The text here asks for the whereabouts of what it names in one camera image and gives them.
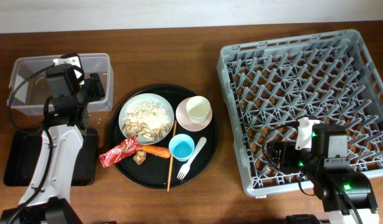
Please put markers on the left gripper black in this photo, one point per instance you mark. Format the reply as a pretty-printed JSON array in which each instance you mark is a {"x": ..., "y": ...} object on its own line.
[{"x": 94, "y": 88}]

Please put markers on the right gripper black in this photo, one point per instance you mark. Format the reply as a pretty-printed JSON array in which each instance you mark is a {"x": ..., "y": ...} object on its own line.
[{"x": 288, "y": 148}]

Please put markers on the red snack wrapper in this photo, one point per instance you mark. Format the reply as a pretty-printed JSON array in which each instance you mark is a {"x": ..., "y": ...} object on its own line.
[{"x": 126, "y": 148}]

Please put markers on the brown food chunk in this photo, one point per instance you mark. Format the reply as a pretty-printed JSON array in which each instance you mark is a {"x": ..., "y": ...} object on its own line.
[{"x": 139, "y": 157}]

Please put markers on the orange carrot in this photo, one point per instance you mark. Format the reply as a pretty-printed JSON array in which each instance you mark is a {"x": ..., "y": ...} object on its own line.
[{"x": 156, "y": 150}]

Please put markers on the blue cup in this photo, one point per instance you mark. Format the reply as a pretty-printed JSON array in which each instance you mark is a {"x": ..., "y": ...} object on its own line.
[{"x": 181, "y": 146}]

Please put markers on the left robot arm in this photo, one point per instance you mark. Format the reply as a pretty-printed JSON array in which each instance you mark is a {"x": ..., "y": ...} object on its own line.
[{"x": 63, "y": 130}]

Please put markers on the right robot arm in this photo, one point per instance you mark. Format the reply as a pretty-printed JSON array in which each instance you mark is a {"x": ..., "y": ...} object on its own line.
[{"x": 320, "y": 153}]

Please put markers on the grey dishwasher rack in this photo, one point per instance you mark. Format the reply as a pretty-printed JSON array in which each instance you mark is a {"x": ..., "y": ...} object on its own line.
[{"x": 329, "y": 76}]

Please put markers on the grey plate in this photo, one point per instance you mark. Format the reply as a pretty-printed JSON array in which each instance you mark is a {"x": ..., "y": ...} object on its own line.
[{"x": 162, "y": 100}]

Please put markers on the clear plastic bin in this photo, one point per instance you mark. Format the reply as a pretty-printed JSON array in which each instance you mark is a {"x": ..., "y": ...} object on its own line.
[{"x": 34, "y": 79}]

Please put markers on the pile of rice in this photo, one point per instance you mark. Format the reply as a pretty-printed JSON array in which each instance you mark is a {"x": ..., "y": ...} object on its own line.
[{"x": 149, "y": 111}]

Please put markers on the black rectangular tray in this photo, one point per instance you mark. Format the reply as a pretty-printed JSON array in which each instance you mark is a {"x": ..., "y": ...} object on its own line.
[{"x": 24, "y": 154}]

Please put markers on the pink saucer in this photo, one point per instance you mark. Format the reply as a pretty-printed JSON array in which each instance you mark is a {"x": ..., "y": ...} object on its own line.
[{"x": 183, "y": 119}]

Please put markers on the round black tray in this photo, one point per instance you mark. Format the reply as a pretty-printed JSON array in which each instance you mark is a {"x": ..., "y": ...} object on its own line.
[{"x": 153, "y": 172}]

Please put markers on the cream cup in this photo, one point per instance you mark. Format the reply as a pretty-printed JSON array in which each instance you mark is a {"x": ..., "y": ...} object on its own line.
[{"x": 197, "y": 109}]

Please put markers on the white plastic fork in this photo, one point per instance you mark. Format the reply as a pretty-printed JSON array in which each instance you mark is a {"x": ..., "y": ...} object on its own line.
[{"x": 186, "y": 167}]

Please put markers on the wooden chopstick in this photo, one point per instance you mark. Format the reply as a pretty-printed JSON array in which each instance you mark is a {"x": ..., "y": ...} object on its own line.
[{"x": 171, "y": 159}]

